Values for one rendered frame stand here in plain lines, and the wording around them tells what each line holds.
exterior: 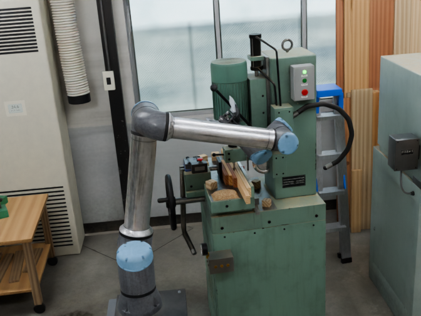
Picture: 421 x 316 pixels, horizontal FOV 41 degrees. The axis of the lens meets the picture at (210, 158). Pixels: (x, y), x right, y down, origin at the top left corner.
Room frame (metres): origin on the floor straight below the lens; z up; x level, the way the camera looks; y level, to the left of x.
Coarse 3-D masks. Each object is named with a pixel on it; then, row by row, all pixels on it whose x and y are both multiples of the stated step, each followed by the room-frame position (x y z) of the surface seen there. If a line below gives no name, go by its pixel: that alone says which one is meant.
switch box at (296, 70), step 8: (304, 64) 2.62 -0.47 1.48; (296, 72) 2.57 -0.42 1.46; (312, 72) 2.58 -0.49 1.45; (296, 80) 2.57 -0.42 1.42; (312, 80) 2.58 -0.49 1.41; (296, 88) 2.57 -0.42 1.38; (304, 88) 2.57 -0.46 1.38; (312, 88) 2.58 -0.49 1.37; (296, 96) 2.57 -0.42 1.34; (312, 96) 2.58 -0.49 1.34
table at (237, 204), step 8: (208, 160) 2.99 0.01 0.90; (216, 176) 2.74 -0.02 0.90; (224, 184) 2.63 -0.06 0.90; (192, 192) 2.63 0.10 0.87; (200, 192) 2.63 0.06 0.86; (208, 192) 2.54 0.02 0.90; (240, 192) 2.51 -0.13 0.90; (208, 200) 2.52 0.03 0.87; (224, 200) 2.44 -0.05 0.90; (232, 200) 2.44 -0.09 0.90; (240, 200) 2.45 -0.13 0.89; (216, 208) 2.43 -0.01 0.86; (224, 208) 2.44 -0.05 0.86; (232, 208) 2.44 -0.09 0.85; (240, 208) 2.45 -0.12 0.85; (248, 208) 2.45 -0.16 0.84
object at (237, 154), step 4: (224, 148) 2.69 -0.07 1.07; (228, 148) 2.69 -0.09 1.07; (232, 148) 2.68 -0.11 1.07; (236, 148) 2.68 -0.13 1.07; (240, 148) 2.67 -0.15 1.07; (224, 152) 2.67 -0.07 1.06; (228, 152) 2.66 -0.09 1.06; (232, 152) 2.67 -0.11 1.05; (236, 152) 2.67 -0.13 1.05; (240, 152) 2.67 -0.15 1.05; (244, 152) 2.67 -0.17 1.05; (224, 156) 2.67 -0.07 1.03; (228, 156) 2.66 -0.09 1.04; (232, 156) 2.67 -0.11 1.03; (236, 156) 2.67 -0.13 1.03; (240, 156) 2.67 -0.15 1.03; (244, 156) 2.67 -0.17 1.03; (224, 160) 2.68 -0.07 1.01; (228, 160) 2.66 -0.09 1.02; (232, 160) 2.67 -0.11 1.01; (236, 160) 2.67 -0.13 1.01; (240, 160) 2.67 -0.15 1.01; (244, 160) 2.67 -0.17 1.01
